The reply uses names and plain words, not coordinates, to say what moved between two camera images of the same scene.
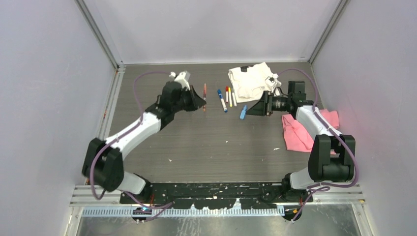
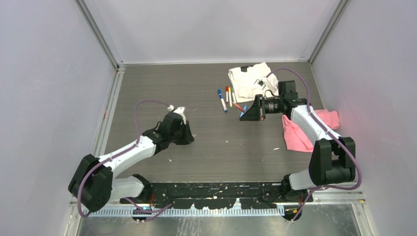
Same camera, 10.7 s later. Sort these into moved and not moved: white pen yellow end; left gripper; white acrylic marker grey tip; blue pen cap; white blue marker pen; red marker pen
Moved: left gripper; red marker pen
Not moved: blue pen cap; white blue marker pen; white pen yellow end; white acrylic marker grey tip
